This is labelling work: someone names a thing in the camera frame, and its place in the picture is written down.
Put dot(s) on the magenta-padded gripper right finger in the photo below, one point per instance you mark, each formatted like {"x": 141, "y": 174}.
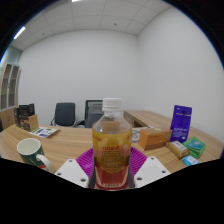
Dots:
{"x": 150, "y": 170}

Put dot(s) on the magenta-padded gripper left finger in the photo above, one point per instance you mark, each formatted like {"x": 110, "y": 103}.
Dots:
{"x": 71, "y": 170}

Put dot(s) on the yellow-labelled drink bottle white cap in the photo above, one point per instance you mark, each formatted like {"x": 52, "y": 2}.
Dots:
{"x": 111, "y": 146}

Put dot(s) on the orange cardboard box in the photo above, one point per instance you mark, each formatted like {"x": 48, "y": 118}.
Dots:
{"x": 154, "y": 138}

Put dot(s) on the small tan box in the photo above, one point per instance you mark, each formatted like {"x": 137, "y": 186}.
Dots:
{"x": 177, "y": 148}

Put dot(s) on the white paper sheet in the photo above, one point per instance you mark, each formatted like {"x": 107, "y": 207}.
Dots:
{"x": 136, "y": 134}

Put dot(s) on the small light blue packet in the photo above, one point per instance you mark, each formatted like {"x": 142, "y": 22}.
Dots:
{"x": 190, "y": 160}

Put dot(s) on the green and white mug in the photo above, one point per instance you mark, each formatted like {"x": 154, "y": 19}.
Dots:
{"x": 29, "y": 150}

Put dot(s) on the white printed leaflet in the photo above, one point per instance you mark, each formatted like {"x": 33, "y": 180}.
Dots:
{"x": 44, "y": 132}

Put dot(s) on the green packet stack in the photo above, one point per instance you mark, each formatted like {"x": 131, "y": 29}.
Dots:
{"x": 195, "y": 146}

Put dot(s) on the purple stand-up pouch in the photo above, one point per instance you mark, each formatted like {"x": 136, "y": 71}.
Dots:
{"x": 181, "y": 123}

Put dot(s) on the dark padded office chair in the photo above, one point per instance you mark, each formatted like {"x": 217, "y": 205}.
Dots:
{"x": 65, "y": 114}

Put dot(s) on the black mesh office chair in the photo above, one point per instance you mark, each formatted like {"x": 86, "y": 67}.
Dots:
{"x": 93, "y": 115}

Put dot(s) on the small dark printed box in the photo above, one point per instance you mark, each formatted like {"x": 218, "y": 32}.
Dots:
{"x": 26, "y": 109}

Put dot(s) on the rectangular ceiling light panel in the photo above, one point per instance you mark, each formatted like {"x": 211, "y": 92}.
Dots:
{"x": 19, "y": 32}
{"x": 76, "y": 0}

